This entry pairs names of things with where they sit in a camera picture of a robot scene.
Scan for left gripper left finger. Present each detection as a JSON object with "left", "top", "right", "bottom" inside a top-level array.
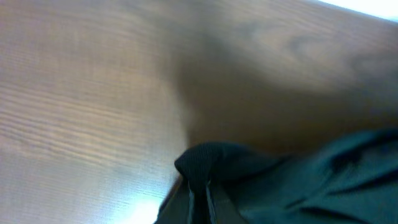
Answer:
[{"left": 155, "top": 177, "right": 194, "bottom": 224}]

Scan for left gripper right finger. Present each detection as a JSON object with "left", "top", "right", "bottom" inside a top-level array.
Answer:
[{"left": 206, "top": 182, "right": 248, "bottom": 224}]

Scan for black t-shirt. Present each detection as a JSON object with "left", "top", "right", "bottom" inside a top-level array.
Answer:
[{"left": 175, "top": 129, "right": 397, "bottom": 224}]

